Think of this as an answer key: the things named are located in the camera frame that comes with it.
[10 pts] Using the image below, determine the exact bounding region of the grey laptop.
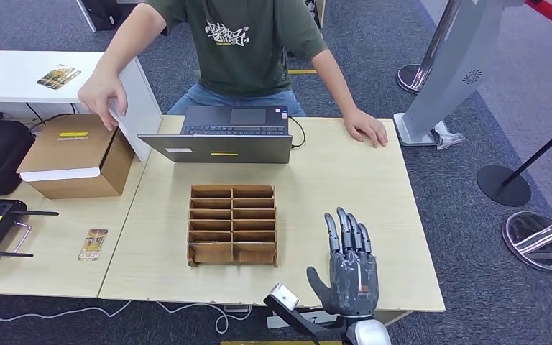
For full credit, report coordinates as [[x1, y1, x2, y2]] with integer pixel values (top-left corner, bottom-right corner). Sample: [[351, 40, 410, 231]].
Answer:
[[137, 105, 294, 165]]

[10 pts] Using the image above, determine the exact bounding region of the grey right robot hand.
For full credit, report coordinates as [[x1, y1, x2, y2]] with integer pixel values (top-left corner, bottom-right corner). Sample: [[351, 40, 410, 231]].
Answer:
[[305, 207, 381, 318]]

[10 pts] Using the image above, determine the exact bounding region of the beige desk leg panel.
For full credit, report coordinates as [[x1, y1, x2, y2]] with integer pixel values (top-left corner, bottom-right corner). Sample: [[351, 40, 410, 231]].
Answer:
[[379, 311, 413, 331]]

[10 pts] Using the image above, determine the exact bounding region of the wooden card organizer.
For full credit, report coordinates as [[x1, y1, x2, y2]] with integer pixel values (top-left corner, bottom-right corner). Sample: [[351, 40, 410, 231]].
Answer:
[[186, 185, 278, 269]]

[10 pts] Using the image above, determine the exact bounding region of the white floor cable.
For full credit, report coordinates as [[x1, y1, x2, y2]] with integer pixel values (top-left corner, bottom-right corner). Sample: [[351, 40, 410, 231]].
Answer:
[[0, 300, 253, 335]]

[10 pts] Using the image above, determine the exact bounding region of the person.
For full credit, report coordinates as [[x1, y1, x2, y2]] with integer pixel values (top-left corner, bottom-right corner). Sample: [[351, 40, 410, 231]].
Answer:
[[77, 0, 390, 149]]

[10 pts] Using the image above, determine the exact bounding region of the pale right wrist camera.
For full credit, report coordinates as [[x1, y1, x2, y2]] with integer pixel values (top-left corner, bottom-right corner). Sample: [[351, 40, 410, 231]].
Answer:
[[269, 283, 300, 311]]

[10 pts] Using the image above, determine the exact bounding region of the grey kiosk stand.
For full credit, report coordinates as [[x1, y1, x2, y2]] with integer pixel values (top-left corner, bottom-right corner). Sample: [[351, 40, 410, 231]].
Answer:
[[392, 0, 527, 147]]

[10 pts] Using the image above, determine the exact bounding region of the person's left hand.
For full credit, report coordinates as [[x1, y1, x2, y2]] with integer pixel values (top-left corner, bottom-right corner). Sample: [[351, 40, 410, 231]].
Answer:
[[342, 108, 390, 149]]

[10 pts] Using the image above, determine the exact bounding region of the white shelf unit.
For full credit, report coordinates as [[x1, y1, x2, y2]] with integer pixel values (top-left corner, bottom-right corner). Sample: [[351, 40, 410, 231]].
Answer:
[[0, 50, 164, 163]]

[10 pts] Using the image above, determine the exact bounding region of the black stanchion with round base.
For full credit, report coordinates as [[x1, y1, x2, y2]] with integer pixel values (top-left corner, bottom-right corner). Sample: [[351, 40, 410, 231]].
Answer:
[[476, 114, 552, 208]]

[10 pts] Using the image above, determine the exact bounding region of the person's right hand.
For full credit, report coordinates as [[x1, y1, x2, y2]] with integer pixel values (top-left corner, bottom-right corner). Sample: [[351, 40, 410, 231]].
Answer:
[[77, 71, 129, 132]]

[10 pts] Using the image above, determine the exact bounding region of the brown cardboard box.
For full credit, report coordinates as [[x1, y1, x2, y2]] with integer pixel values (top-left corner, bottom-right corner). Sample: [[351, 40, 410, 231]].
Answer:
[[16, 113, 135, 200]]

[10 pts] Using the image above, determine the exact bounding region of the black computer tower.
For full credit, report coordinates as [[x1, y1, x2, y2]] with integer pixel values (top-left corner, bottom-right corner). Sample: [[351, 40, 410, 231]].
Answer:
[[75, 0, 121, 32]]

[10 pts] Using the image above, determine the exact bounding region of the black laptop power cable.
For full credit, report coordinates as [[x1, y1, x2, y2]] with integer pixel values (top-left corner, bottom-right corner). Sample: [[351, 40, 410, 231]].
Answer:
[[288, 116, 307, 150]]

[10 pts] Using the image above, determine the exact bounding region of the clear plastic bag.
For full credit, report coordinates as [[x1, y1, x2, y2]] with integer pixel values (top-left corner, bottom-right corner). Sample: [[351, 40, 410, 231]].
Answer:
[[431, 121, 466, 151]]

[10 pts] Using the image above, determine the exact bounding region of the chrome stanchion post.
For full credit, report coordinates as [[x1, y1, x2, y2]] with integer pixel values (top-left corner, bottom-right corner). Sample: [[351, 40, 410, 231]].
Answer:
[[396, 0, 463, 95]]

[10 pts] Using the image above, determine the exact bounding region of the chrome stanchion with mirror base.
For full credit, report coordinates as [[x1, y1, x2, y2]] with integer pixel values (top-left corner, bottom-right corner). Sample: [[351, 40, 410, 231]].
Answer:
[[501, 209, 552, 272]]

